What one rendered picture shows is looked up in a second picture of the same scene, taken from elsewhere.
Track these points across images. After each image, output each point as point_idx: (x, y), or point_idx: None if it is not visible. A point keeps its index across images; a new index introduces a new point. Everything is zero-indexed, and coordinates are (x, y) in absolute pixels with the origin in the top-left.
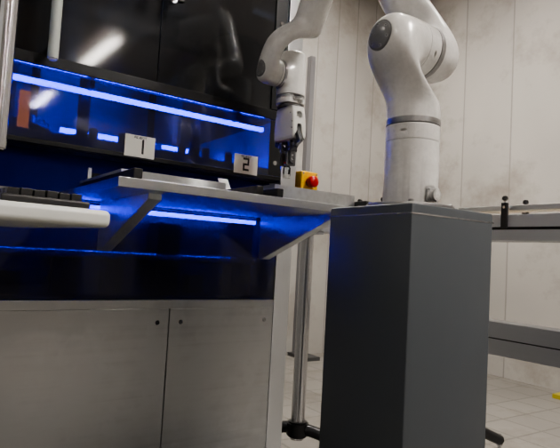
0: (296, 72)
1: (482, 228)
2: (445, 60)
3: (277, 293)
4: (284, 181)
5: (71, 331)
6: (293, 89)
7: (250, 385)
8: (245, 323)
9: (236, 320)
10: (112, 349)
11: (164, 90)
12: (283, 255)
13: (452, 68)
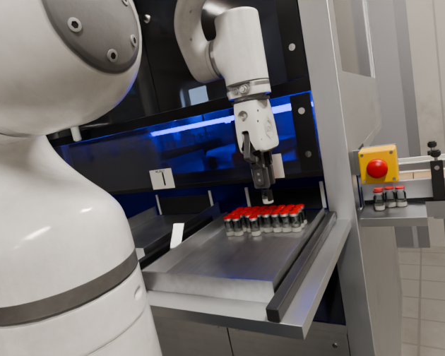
0: (226, 50)
1: None
2: None
3: (350, 319)
4: (330, 175)
5: (162, 321)
6: (229, 79)
7: None
8: (309, 344)
9: (297, 339)
10: (191, 339)
11: (164, 119)
12: (349, 273)
13: (3, 84)
